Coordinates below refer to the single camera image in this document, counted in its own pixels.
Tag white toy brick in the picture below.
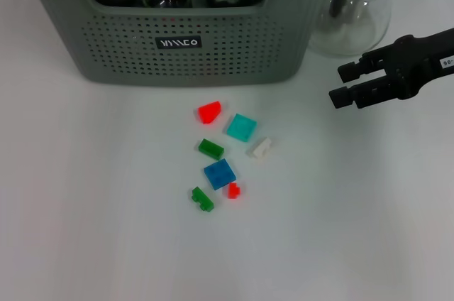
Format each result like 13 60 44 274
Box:
247 136 275 159

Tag blue square toy brick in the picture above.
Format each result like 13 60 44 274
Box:
203 158 238 191

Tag teal square toy plate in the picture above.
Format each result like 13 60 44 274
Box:
226 113 258 143

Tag orange-red wedge toy block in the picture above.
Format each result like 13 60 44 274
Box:
196 100 224 124

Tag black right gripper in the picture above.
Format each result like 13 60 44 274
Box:
328 27 454 110

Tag grey-green perforated storage bin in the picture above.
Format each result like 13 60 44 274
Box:
16 0 343 87

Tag green rectangular toy brick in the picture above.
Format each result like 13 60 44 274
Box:
197 138 226 160

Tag green stepped toy brick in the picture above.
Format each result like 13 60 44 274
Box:
191 186 216 213

